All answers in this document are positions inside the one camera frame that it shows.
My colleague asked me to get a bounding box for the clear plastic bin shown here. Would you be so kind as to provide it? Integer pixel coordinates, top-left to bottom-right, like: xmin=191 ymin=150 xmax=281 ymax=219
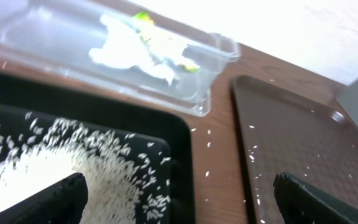
xmin=0 ymin=0 xmax=241 ymax=103

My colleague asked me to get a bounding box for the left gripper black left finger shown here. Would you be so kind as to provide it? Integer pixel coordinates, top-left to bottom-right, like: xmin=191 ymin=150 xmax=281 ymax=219
xmin=0 ymin=172 xmax=88 ymax=224

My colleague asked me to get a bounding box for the brown serving tray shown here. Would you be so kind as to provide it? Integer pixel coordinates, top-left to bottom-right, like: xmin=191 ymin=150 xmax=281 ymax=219
xmin=232 ymin=76 xmax=358 ymax=223

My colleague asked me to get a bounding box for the white tissue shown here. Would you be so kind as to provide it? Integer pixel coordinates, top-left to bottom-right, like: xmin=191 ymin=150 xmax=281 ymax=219
xmin=88 ymin=14 xmax=184 ymax=85

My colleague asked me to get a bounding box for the black plastic tray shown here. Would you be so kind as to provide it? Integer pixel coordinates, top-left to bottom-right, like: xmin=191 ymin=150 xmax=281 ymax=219
xmin=0 ymin=73 xmax=196 ymax=224

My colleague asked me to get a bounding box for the yellow green snack wrapper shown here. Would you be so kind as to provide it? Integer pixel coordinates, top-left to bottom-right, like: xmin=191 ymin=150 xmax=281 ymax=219
xmin=132 ymin=11 xmax=201 ymax=73

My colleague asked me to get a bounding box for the white rice pile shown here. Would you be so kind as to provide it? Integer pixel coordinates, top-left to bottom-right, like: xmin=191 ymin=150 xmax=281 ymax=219
xmin=0 ymin=111 xmax=172 ymax=223

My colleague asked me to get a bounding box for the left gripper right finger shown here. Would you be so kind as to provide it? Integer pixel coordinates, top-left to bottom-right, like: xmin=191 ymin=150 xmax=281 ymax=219
xmin=273 ymin=172 xmax=358 ymax=224

